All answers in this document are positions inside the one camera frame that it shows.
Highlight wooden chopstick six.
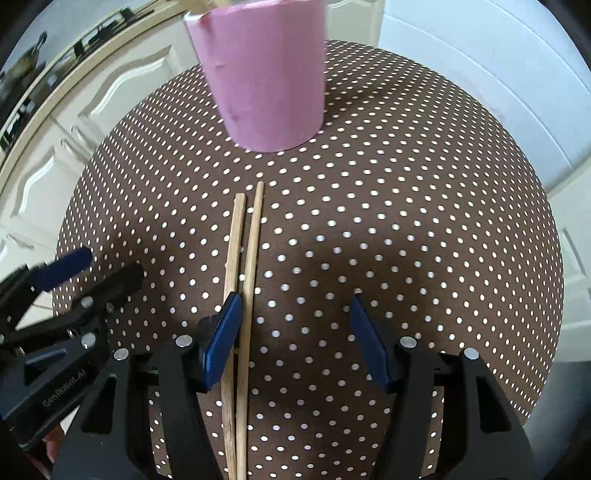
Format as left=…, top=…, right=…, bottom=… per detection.
left=221, top=193, right=246, bottom=480

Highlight wooden chopstick eight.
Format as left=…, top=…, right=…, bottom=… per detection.
left=235, top=181, right=264, bottom=480

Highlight left hand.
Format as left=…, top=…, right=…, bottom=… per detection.
left=26, top=424, right=65, bottom=479

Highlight black wok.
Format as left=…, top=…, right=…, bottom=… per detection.
left=1, top=31, right=48, bottom=98

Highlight brown polka dot tablecloth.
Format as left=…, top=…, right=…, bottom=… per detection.
left=52, top=41, right=563, bottom=479

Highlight white door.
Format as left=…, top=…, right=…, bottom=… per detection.
left=549, top=162, right=591, bottom=362

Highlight black gas stove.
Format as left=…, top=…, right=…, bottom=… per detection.
left=0, top=6, right=158, bottom=153

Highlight pink paper cup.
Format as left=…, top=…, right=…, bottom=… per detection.
left=183, top=1, right=327, bottom=153

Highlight beige countertop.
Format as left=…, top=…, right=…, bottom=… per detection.
left=1, top=1, right=197, bottom=197

